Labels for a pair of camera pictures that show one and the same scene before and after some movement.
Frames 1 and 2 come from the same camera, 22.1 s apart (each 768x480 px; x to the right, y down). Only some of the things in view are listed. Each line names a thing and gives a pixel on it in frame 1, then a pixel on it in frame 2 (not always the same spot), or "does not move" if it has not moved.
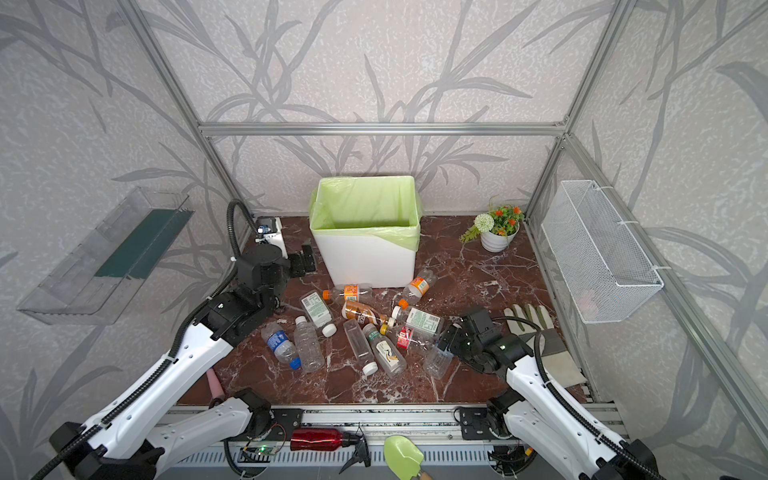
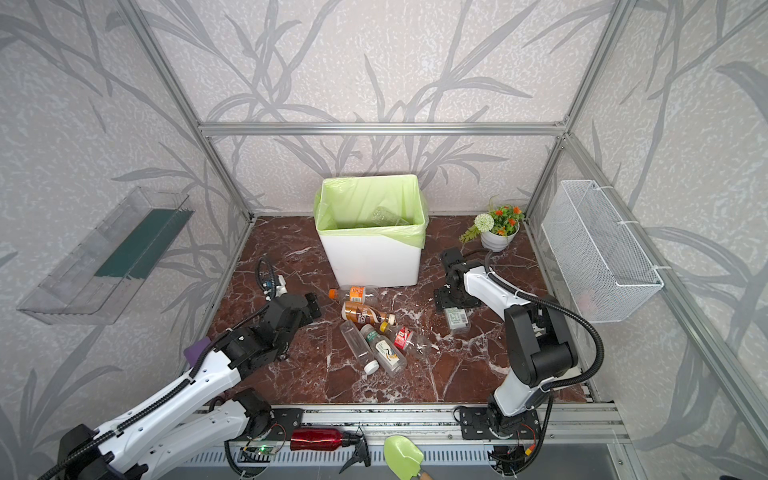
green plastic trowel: (404, 458) does not move
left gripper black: (297, 262) to (305, 306)
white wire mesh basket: (601, 269) does not move
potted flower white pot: (497, 229) does not move
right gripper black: (455, 339) to (449, 294)
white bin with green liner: (367, 228) does not move
